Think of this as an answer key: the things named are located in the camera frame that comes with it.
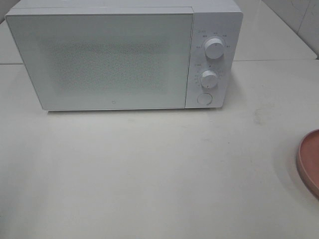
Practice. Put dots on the white timer knob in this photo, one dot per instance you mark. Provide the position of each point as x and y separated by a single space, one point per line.
208 79

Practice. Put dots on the pink round plate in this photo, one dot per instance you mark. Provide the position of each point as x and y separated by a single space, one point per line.
308 161

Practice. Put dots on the white microwave door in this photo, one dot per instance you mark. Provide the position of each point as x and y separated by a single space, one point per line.
105 62

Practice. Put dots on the white microwave oven body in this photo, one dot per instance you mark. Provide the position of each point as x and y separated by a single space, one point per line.
211 18

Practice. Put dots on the white upper power knob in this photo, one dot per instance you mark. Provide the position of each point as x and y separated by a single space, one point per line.
214 48

